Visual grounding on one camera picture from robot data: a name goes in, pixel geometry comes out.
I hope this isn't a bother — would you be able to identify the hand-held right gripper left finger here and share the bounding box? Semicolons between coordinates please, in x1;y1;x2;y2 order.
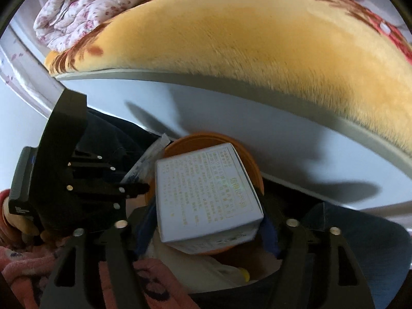
39;206;158;309

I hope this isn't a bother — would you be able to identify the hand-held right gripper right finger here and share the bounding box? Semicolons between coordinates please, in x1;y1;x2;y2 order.
259;196;375;309

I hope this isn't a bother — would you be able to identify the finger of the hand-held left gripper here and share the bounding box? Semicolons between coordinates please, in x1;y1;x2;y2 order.
67;183;151;212
68;154;127;182

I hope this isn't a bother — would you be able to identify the clear plastic wrapper packet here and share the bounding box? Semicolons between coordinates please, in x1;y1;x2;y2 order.
124;133;170;185

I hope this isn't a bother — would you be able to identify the white cardboard box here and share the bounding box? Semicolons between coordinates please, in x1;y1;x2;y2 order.
155;142;264;254

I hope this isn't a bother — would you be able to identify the orange plastic bin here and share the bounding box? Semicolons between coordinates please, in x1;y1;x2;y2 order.
146;132;284;285

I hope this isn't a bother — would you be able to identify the person's left forearm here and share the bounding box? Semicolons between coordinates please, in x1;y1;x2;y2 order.
0;236;200;309

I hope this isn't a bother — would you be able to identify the person's left hand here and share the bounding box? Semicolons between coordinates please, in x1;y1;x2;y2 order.
2;206;41;243

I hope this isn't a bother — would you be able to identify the person's left leg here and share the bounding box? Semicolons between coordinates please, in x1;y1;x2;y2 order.
85;108;165;187

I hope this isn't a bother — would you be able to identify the person's leg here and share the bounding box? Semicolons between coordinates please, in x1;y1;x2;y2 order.
303;201;412;309
85;108;165;187

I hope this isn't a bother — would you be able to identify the white and yellow wrapper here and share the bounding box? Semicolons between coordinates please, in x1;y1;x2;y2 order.
146;232;252;292

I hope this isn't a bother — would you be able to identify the person's right leg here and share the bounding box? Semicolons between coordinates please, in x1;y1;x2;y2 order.
303;201;412;309

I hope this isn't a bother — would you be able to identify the pink floral quilt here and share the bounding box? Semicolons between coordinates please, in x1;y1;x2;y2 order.
34;0;181;52

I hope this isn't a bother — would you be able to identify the yellow leaf-print blanket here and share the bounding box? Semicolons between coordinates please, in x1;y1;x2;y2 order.
43;0;412;158

